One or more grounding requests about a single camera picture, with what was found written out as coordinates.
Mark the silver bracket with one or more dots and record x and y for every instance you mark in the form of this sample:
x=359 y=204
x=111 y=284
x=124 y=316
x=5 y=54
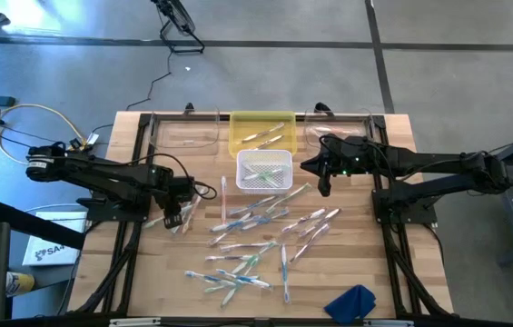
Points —
x=390 y=323
x=135 y=322

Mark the blue toothbrush in clear wrap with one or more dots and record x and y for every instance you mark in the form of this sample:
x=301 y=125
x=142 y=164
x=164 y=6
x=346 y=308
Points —
x=208 y=278
x=233 y=224
x=284 y=272
x=265 y=219
x=253 y=205
x=244 y=277

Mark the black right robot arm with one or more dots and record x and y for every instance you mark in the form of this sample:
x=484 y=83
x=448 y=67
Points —
x=428 y=161

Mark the blue cloth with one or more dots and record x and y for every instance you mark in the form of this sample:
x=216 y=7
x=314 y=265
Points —
x=349 y=304

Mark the white printed box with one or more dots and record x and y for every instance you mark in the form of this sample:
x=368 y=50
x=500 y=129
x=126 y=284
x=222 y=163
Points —
x=52 y=254

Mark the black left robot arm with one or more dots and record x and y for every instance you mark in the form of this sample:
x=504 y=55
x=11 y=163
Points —
x=101 y=170

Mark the grey desk frame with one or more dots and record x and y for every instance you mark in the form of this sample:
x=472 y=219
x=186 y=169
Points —
x=508 y=218

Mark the black clamp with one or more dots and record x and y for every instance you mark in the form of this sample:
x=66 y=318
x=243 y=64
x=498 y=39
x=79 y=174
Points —
x=322 y=107
x=188 y=108

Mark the purple toothbrush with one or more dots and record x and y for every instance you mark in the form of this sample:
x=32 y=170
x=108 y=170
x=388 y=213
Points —
x=263 y=132
x=309 y=243
x=267 y=142
x=229 y=257
x=319 y=222
x=303 y=220
x=247 y=244
x=219 y=238

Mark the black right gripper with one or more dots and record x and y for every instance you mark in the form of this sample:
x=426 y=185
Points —
x=353 y=156

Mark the white perforated plastic basket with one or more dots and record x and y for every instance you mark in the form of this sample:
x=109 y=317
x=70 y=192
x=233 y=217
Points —
x=286 y=156

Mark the yellow and white can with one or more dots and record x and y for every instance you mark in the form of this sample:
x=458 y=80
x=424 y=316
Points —
x=20 y=284

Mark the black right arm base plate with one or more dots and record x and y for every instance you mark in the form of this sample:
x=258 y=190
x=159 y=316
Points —
x=426 y=215

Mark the clear plastic bin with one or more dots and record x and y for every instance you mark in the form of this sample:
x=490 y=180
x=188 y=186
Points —
x=183 y=136
x=360 y=122

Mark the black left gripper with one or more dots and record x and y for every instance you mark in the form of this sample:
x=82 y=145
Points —
x=172 y=186

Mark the yellow translucent plastic bin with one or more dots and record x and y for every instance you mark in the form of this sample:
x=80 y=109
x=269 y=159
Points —
x=289 y=138

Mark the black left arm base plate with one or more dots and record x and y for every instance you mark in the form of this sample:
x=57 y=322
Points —
x=140 y=215

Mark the black diagonal beam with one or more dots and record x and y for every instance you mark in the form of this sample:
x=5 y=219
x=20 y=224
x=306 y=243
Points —
x=33 y=224

